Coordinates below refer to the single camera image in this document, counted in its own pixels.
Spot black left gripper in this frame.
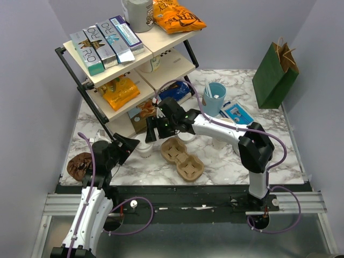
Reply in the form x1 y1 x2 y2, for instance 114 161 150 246
106 133 139 170

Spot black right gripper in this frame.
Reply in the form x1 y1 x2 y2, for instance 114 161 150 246
144 114 176 144

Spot white plastic lid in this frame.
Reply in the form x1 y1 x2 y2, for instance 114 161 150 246
134 133 153 153

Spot brown cardboard cup carrier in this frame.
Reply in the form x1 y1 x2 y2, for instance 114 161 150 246
160 137 204 182

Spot white paper cup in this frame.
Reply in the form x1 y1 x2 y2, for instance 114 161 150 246
137 146 153 158

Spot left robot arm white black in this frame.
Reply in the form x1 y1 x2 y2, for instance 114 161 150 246
50 132 140 257

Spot brown snack bag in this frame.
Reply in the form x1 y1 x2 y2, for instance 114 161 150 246
127 98 156 134

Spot blue snack bag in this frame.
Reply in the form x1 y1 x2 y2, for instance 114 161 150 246
158 82 191 104

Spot yellow snack bag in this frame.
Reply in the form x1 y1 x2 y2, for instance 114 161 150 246
97 75 140 111

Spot light blue cup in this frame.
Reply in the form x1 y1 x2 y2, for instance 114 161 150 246
202 82 226 117

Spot white stirrers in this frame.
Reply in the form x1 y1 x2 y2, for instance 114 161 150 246
205 79 219 99

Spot stack of white paper cups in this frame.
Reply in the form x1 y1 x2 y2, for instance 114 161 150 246
212 118 234 150

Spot blue RO box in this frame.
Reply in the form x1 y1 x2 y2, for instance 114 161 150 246
96 20 135 64

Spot brown RO box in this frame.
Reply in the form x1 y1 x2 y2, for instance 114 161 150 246
83 25 118 69

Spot purple white box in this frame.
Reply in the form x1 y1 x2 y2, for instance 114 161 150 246
109 16 145 55

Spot blue razor box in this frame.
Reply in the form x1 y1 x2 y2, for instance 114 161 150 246
219 101 254 125

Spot teal RO box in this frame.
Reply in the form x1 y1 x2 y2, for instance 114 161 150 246
69 31 105 76

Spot orange chips bag top shelf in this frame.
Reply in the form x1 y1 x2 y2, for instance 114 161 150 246
153 0 207 34

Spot grey canister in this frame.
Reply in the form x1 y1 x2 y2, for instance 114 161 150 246
121 0 154 33

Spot green paper bag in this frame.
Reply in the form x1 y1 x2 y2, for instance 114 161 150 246
252 37 299 109

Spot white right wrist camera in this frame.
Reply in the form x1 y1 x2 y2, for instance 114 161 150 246
152 97 165 118

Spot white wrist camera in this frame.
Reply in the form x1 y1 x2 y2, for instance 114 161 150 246
89 129 111 144
152 97 165 118

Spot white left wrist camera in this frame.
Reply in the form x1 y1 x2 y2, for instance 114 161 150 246
89 129 111 144

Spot black frame beige shelf rack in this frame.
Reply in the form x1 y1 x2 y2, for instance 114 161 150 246
55 25 199 137

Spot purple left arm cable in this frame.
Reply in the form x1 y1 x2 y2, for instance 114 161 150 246
66 131 154 258

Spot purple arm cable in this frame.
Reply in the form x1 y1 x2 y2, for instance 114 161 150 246
66 131 154 258
153 79 302 234

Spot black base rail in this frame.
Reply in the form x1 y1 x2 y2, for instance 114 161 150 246
108 184 310 230

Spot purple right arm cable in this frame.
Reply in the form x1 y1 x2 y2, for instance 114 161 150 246
153 79 302 234

